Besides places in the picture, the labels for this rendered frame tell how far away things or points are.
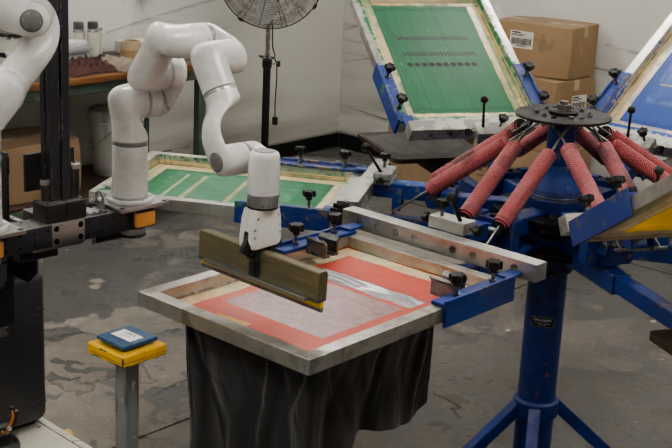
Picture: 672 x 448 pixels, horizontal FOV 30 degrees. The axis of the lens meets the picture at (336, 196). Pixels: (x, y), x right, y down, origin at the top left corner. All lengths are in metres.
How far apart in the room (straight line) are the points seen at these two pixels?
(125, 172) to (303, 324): 0.66
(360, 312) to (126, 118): 0.79
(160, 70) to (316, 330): 0.77
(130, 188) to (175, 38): 0.48
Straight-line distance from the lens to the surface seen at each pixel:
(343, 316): 3.12
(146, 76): 3.23
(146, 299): 3.14
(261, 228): 2.94
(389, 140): 5.04
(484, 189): 3.76
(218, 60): 3.02
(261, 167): 2.90
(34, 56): 3.03
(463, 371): 5.29
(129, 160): 3.34
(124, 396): 2.97
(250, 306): 3.16
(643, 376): 5.46
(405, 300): 3.23
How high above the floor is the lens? 2.07
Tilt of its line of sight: 16 degrees down
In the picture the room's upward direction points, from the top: 3 degrees clockwise
